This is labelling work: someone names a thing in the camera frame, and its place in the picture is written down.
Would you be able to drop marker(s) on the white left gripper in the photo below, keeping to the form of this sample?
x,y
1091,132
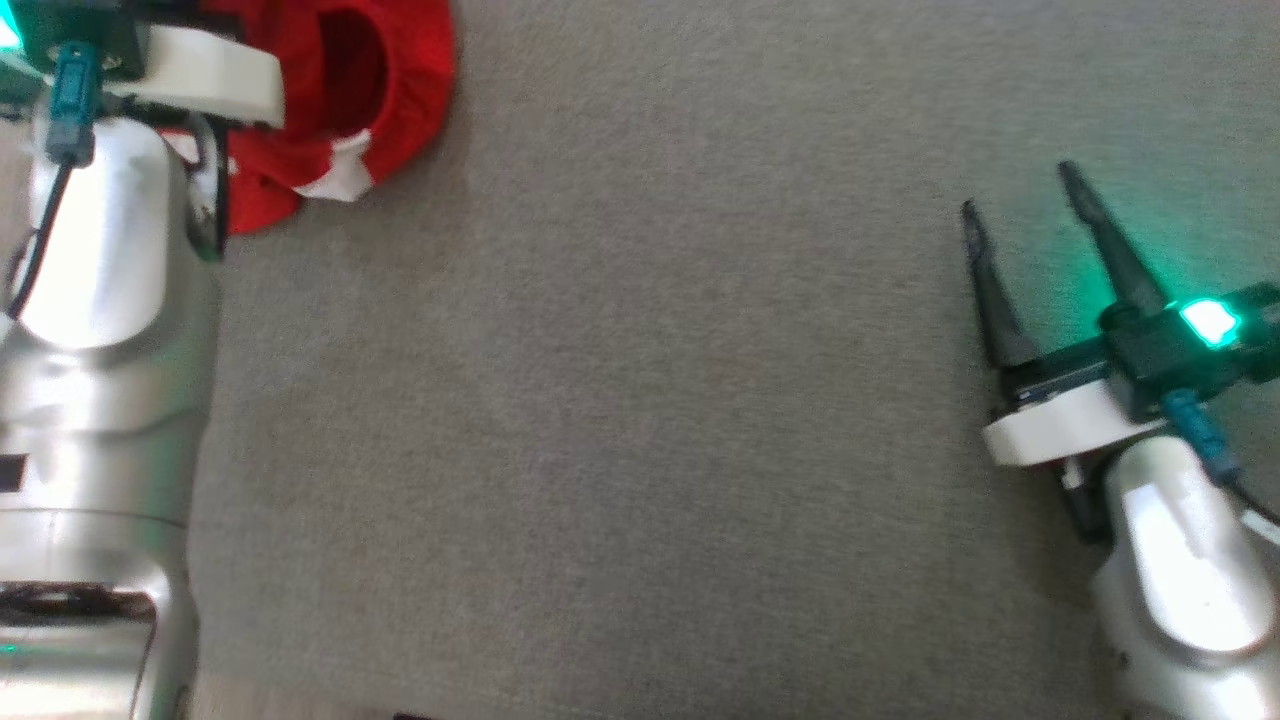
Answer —
x,y
205,75

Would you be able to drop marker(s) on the grey sofa seat cushion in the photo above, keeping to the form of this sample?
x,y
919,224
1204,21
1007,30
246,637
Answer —
x,y
650,400

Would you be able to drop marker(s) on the red white basketball jersey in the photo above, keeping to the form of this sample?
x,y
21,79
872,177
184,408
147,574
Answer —
x,y
400,90

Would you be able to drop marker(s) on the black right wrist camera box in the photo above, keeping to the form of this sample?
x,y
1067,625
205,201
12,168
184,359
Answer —
x,y
1190,345

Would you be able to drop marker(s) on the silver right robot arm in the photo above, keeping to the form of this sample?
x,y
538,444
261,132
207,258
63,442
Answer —
x,y
1185,580

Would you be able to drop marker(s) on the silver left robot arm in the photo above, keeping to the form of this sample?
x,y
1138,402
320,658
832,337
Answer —
x,y
100,400

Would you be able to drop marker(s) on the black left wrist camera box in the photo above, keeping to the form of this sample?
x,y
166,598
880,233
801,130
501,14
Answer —
x,y
70,25

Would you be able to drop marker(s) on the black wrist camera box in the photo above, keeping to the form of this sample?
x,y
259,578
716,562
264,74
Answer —
x,y
1190,345
70,25

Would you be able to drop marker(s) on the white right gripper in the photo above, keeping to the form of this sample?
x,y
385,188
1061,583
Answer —
x,y
1060,420

